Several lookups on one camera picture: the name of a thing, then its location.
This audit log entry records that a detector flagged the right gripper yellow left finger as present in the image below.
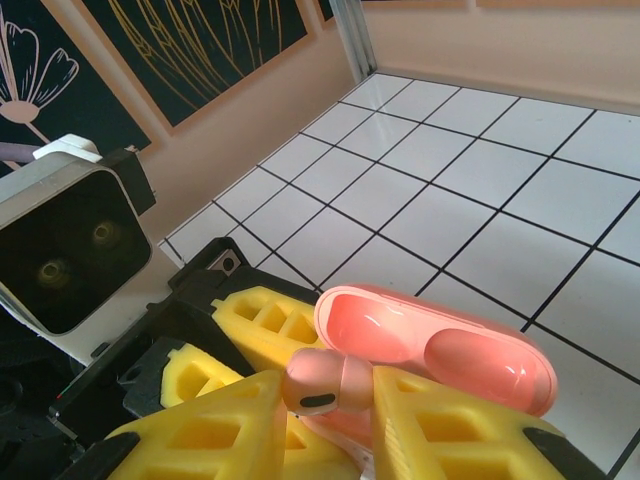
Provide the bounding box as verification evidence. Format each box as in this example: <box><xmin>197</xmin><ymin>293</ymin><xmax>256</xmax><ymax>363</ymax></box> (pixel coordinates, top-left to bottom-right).
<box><xmin>62</xmin><ymin>369</ymin><xmax>290</xmax><ymax>480</ymax></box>

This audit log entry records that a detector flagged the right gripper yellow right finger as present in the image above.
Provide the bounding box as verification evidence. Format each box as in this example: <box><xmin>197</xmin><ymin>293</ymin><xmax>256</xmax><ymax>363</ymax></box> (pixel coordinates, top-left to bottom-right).
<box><xmin>369</xmin><ymin>366</ymin><xmax>610</xmax><ymax>480</ymax></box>

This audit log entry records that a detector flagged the pink earbud charging case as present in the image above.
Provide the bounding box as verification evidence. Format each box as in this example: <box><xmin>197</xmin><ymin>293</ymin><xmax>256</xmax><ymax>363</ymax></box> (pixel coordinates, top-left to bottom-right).
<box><xmin>298</xmin><ymin>282</ymin><xmax>560</xmax><ymax>480</ymax></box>

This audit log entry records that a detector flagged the pink wireless earbud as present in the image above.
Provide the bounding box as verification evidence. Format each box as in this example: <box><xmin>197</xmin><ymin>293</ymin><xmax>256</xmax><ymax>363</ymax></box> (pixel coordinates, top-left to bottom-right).
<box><xmin>285</xmin><ymin>348</ymin><xmax>375</xmax><ymax>417</ymax></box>

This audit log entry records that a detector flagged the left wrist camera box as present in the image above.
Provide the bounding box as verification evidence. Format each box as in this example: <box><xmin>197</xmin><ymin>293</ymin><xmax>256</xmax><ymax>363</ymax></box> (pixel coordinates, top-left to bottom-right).
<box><xmin>0</xmin><ymin>134</ymin><xmax>155</xmax><ymax>370</ymax></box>

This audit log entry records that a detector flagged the aluminium corner post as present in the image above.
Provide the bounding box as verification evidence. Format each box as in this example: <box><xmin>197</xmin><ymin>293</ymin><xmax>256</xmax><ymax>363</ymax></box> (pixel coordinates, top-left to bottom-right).
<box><xmin>331</xmin><ymin>0</ymin><xmax>380</xmax><ymax>85</ymax></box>

